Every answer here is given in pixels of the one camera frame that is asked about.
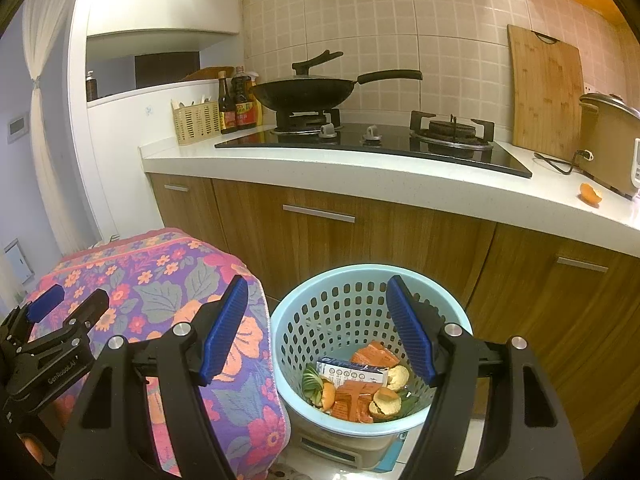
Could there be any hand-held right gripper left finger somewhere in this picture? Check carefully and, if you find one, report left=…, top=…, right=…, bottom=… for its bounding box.
left=52, top=275, right=250, bottom=480

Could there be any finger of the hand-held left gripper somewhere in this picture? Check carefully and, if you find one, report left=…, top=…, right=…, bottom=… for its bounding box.
left=20, top=290, right=110, bottom=358
left=0, top=284, right=66, bottom=351

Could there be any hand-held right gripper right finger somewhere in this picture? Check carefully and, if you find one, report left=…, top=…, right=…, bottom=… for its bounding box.
left=386, top=275, right=586, bottom=480

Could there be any orange snack wrapper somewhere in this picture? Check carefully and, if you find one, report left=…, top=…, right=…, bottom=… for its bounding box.
left=350, top=342, right=401, bottom=368
left=330, top=380, right=381, bottom=423

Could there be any blue and white carton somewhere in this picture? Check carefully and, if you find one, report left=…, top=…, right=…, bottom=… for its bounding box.
left=316, top=356, right=390, bottom=387

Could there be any light blue perforated waste basket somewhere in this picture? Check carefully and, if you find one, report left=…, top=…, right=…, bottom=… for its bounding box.
left=269, top=263, right=473, bottom=435

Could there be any floral cloth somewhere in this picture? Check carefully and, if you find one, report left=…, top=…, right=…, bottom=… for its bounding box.
left=25, top=227, right=292, bottom=478

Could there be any orange cloth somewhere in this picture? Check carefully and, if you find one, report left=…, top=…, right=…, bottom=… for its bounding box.
left=19, top=435, right=47, bottom=467

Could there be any wooden kitchen cabinet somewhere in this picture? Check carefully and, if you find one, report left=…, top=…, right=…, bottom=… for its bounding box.
left=145, top=172, right=640, bottom=461

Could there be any blue box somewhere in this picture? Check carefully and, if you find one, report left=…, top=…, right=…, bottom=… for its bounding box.
left=375, top=430, right=408, bottom=473

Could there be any white curtain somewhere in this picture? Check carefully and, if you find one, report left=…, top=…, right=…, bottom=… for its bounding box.
left=22, top=0, right=101, bottom=261

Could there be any black glass gas cooktop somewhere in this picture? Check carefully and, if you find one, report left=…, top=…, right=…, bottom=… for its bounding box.
left=215, top=122, right=533, bottom=178

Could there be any beige chopstick basket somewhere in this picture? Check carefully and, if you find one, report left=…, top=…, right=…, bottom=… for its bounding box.
left=171, top=99, right=222, bottom=146

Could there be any yellow oil bottle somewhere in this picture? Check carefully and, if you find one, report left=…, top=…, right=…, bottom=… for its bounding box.
left=247, top=72, right=263, bottom=128

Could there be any red label sauce bottle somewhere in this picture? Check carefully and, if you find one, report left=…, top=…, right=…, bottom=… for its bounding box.
left=232, top=66, right=257, bottom=131

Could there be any black wok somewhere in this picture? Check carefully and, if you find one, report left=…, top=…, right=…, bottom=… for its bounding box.
left=250, top=70, right=423, bottom=111

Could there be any wooden tray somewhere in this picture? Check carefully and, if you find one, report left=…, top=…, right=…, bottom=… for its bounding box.
left=182, top=66, right=236, bottom=81

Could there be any bamboo cutting board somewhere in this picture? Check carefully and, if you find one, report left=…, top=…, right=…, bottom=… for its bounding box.
left=507, top=24, right=586, bottom=161

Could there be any beige rice cooker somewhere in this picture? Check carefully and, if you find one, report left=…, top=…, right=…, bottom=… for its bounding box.
left=579, top=91, right=640, bottom=200

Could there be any white wall box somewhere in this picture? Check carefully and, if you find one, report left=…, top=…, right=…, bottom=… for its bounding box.
left=4, top=239, right=35, bottom=286

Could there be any long metal cabinet handle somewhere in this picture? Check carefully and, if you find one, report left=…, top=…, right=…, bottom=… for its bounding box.
left=282, top=204, right=356, bottom=223

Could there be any white wall control panel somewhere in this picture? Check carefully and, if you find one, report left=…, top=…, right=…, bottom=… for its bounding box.
left=7, top=116, right=30, bottom=143

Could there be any black power cable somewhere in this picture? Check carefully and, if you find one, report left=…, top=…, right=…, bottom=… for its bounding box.
left=533, top=150, right=593, bottom=176

